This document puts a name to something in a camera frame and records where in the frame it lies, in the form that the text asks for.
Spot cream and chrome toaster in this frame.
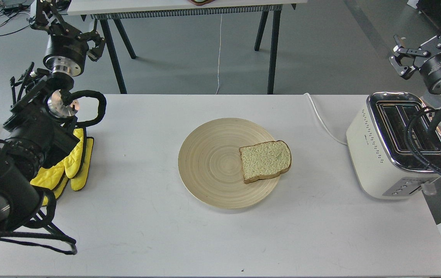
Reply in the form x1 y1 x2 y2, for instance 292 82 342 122
346 92 439 200

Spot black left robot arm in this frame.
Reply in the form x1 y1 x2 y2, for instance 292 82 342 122
0 0 107 255

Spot white background table black legs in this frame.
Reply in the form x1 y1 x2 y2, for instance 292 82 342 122
67 0 301 95

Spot thin white hanging cable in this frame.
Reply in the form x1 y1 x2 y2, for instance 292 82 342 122
215 14 223 95

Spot white toaster power cord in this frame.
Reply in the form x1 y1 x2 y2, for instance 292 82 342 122
304 93 348 146

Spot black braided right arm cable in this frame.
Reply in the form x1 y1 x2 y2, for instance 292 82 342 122
405 101 441 188

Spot slice of bread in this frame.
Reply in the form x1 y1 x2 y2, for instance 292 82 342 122
239 140 292 184

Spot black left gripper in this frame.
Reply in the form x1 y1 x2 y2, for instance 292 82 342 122
30 0 106 76

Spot yellow oven mitt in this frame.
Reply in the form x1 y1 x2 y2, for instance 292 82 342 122
30 128 95 200

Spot round bamboo plate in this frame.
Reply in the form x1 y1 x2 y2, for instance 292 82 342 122
178 118 280 209

